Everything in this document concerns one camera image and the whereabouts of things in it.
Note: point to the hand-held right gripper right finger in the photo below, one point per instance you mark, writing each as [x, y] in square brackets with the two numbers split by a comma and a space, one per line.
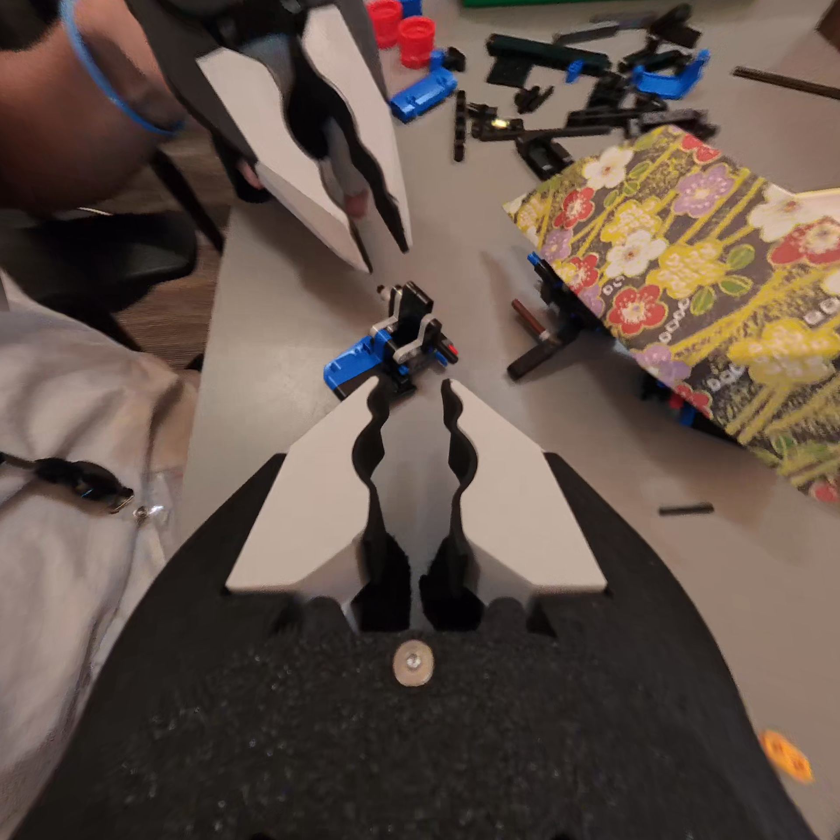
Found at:
[531, 525]

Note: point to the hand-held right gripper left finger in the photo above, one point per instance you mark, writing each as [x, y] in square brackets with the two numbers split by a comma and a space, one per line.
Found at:
[302, 525]

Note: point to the black lego truck chassis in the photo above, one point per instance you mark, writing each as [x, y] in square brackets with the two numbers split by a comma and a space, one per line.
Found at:
[538, 354]

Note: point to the long black lego axle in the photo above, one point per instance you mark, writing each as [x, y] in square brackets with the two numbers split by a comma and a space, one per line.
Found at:
[787, 82]

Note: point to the red lego wheel hub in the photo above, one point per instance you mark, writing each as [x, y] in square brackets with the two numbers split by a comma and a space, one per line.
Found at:
[415, 43]
[384, 23]

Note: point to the short black lego axle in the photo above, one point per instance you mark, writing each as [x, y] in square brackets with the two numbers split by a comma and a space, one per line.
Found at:
[686, 508]

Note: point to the blue wristband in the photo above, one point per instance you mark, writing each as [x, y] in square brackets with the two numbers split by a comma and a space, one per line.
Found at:
[98, 85]

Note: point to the pile of black blue lego beams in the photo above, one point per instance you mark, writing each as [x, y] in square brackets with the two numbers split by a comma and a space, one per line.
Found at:
[459, 124]

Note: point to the flame-printed lego vehicle assembly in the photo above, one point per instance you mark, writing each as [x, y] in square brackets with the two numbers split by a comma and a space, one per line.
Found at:
[394, 341]

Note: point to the person's white shirt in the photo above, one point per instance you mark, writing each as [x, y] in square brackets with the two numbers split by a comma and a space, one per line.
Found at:
[65, 590]

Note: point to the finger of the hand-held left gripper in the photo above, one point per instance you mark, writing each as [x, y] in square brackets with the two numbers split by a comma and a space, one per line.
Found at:
[262, 118]
[361, 79]

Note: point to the person's left forearm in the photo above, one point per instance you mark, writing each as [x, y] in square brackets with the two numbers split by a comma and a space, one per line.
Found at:
[39, 131]

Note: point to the orange lego piece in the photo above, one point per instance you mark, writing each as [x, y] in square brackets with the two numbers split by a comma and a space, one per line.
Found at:
[784, 754]

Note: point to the floral patterned paper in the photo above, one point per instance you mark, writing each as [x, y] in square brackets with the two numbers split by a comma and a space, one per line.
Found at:
[689, 262]

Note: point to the person's left hand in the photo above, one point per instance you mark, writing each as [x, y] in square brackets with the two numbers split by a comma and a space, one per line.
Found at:
[111, 46]

